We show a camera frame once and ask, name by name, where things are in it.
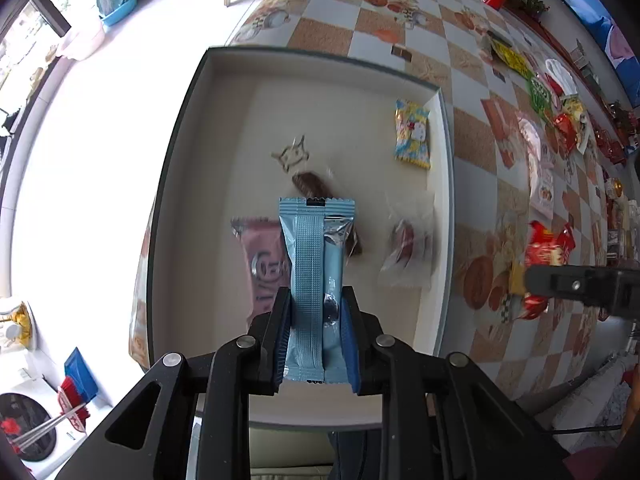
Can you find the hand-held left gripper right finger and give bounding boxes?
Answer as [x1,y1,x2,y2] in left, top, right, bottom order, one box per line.
[341,286,571,480]

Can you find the blue plastic basin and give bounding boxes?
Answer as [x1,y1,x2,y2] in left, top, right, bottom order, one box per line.
[95,0,138,26]

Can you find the red mesh-print snack packet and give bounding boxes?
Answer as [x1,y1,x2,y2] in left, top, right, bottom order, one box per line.
[552,112,578,156]

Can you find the brown candy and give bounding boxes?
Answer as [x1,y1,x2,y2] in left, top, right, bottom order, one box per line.
[292,171,366,258]

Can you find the light blue snack packet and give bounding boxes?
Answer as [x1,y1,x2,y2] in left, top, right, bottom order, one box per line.
[277,196,357,386]

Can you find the beige tray with dark rim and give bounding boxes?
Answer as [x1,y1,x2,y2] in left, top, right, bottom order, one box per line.
[141,46,456,432]

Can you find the person's dark pants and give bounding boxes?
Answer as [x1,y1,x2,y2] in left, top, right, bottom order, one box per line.
[327,430,388,480]

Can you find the pink and white snack packet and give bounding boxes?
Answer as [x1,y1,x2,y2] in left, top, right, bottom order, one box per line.
[515,115,556,218]

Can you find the white scalloped wrapper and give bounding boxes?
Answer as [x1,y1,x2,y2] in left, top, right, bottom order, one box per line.
[544,59,578,97]

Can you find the clear packet with red snack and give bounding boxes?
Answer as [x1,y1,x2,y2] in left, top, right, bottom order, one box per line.
[378,205,436,289]

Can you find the wall television screen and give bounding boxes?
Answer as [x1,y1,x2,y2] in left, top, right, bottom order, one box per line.
[550,0,640,108]

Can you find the bread packet with blue label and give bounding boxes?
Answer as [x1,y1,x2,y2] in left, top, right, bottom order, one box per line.
[562,95,591,153]

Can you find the yellow cartoon candy packet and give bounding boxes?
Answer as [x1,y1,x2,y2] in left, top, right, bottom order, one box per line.
[393,99,432,170]

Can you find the green snack packet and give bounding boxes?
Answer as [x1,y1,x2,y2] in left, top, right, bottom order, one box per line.
[529,76,556,123]

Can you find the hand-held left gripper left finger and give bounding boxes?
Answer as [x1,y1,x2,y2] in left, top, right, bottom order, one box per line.
[52,287,293,480]

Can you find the red gift box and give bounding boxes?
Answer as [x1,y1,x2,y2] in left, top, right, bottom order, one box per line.
[592,130,626,163]

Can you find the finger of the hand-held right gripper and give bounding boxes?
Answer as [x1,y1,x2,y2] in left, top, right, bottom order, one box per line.
[525,264,640,320]

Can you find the pink plastic basin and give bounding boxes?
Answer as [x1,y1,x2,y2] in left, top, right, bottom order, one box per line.
[56,22,106,61]

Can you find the red broom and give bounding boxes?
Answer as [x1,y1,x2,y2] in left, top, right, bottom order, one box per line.
[57,377,91,431]

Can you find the black cable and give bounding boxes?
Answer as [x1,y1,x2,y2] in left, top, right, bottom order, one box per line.
[550,422,626,435]

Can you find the person's right forearm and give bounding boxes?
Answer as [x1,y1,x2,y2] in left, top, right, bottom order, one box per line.
[620,365,640,441]

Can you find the red and yellow snack packet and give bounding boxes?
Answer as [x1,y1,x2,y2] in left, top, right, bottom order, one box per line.
[510,220,576,321]

